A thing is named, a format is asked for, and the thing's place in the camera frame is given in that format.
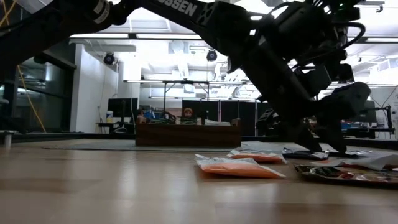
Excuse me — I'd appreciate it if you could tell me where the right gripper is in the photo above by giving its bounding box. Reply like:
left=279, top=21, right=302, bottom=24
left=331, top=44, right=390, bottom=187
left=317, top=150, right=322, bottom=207
left=316, top=81, right=373, bottom=156

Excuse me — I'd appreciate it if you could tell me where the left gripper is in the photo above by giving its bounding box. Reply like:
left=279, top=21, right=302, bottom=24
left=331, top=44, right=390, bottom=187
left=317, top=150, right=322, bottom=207
left=242, top=40, right=323, bottom=152

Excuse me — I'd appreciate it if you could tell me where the black computer monitor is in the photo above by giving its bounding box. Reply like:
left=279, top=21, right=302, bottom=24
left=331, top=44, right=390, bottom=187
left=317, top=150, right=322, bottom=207
left=108, top=98, right=139, bottom=118
left=363, top=99, right=377, bottom=123

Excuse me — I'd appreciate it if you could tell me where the brown wooden box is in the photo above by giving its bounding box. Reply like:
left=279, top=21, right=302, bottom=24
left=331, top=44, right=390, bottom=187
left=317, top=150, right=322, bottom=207
left=136, top=116, right=242, bottom=147

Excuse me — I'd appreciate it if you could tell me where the dark background desk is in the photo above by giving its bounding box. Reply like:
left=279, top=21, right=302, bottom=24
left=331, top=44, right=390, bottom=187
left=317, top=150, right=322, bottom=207
left=95, top=121, right=137, bottom=135

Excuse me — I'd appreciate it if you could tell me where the grey striped mat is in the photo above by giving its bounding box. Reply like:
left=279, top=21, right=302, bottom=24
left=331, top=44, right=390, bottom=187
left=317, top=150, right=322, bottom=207
left=42, top=139, right=312, bottom=153

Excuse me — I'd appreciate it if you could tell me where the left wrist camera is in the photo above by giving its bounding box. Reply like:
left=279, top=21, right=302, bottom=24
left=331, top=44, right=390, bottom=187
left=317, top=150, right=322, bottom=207
left=294, top=64, right=333, bottom=98

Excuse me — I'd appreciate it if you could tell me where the black camera cable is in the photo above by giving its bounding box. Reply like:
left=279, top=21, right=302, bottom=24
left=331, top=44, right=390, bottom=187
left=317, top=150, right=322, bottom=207
left=337, top=21, right=367, bottom=62

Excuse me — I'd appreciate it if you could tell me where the black background rig frame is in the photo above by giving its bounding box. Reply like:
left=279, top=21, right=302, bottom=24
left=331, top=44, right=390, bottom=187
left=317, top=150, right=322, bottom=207
left=123, top=79, right=259, bottom=136

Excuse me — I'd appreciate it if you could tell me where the yellow cable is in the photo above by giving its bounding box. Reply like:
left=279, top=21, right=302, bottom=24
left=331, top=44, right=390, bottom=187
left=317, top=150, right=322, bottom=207
left=17, top=63, right=47, bottom=134

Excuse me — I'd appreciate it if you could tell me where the white cylindrical post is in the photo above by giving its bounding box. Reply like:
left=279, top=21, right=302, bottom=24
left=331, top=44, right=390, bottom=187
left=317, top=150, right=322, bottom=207
left=0, top=130, right=15, bottom=149

